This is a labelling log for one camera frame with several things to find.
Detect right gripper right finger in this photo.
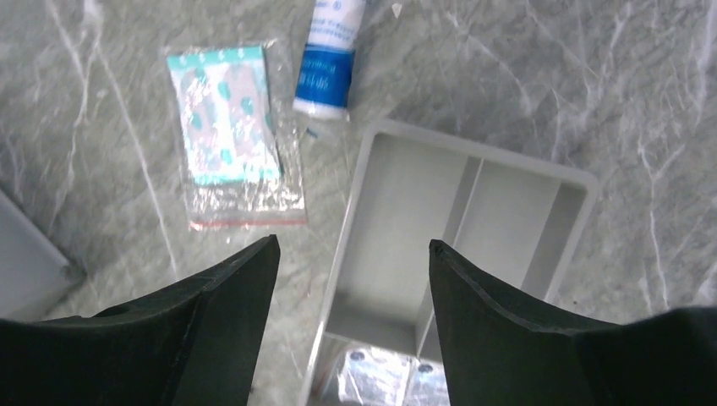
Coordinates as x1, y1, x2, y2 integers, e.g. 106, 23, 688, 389
429, 239, 716, 405

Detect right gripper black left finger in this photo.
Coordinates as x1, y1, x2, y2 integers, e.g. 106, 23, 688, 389
1, 234, 281, 405

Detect clear bag alcohol wipes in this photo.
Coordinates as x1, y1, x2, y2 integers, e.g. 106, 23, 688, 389
313, 346, 450, 405

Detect grey plastic divider tray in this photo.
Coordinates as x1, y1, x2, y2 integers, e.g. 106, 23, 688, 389
298, 119, 599, 405

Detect teal white small packet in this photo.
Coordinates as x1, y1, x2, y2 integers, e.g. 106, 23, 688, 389
166, 38, 307, 230

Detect small white blue bottle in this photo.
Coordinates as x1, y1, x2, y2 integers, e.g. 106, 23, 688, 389
293, 0, 366, 119

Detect grey metal medicine case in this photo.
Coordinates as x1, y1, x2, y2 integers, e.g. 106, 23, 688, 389
1, 194, 84, 321

